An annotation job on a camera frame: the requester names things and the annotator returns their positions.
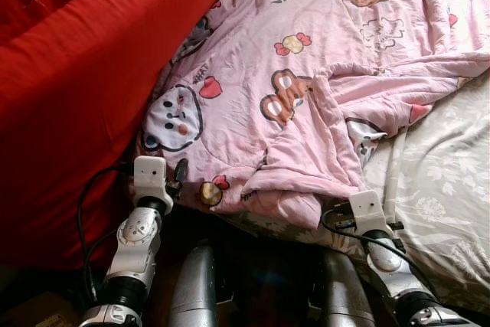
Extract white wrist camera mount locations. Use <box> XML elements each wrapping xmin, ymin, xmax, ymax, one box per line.
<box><xmin>132</xmin><ymin>155</ymin><xmax>175</xmax><ymax>214</ymax></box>
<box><xmin>348</xmin><ymin>190</ymin><xmax>388</xmax><ymax>236</ymax></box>

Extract silver robot left leg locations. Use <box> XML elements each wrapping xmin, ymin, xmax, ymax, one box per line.
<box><xmin>167</xmin><ymin>239</ymin><xmax>221</xmax><ymax>327</ymax></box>

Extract silver robot right leg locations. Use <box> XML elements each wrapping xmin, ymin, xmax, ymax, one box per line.
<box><xmin>318</xmin><ymin>249</ymin><xmax>377</xmax><ymax>327</ymax></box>

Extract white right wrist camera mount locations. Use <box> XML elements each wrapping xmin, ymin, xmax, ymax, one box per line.
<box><xmin>348</xmin><ymin>190</ymin><xmax>388</xmax><ymax>236</ymax></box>

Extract silver robot leg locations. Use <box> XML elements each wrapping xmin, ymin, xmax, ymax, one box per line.
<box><xmin>167</xmin><ymin>239</ymin><xmax>221</xmax><ymax>327</ymax></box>
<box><xmin>318</xmin><ymin>249</ymin><xmax>377</xmax><ymax>327</ymax></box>

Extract beige floral bed sheet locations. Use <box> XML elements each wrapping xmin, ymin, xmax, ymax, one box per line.
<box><xmin>222</xmin><ymin>70</ymin><xmax>490</xmax><ymax>316</ymax></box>

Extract pink cartoon print blanket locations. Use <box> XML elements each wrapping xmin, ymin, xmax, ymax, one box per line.
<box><xmin>138</xmin><ymin>0</ymin><xmax>490</xmax><ymax>230</ymax></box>

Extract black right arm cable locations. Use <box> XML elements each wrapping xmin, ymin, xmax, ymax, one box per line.
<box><xmin>320</xmin><ymin>204</ymin><xmax>441</xmax><ymax>301</ymax></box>

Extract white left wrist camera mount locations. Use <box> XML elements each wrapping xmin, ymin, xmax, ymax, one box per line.
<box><xmin>132</xmin><ymin>155</ymin><xmax>175</xmax><ymax>214</ymax></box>

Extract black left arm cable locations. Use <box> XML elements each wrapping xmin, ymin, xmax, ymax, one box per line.
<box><xmin>75</xmin><ymin>161</ymin><xmax>139</xmax><ymax>305</ymax></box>

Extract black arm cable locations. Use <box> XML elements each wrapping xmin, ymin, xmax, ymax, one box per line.
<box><xmin>320</xmin><ymin>204</ymin><xmax>441</xmax><ymax>301</ymax></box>
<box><xmin>75</xmin><ymin>161</ymin><xmax>139</xmax><ymax>305</ymax></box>

